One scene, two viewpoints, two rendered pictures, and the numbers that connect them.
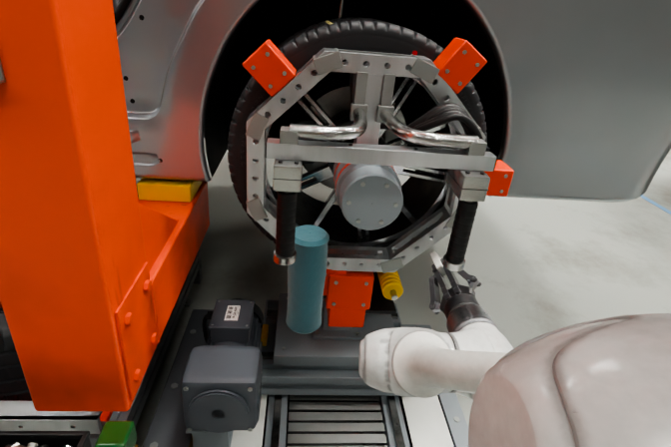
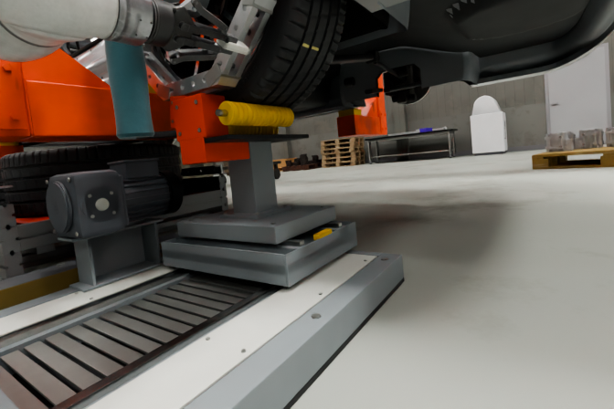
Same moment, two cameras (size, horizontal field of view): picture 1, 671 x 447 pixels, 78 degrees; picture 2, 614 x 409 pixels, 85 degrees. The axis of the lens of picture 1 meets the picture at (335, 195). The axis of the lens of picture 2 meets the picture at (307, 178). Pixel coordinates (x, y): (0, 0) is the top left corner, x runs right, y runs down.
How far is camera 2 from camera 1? 1.26 m
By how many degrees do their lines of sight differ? 44
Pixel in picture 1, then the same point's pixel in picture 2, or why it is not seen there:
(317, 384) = (199, 256)
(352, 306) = (193, 134)
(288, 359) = (185, 227)
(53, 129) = not seen: outside the picture
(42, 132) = not seen: outside the picture
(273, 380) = (171, 246)
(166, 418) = not seen: hidden behind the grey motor
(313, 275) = (111, 65)
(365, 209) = not seen: outside the picture
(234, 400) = (58, 190)
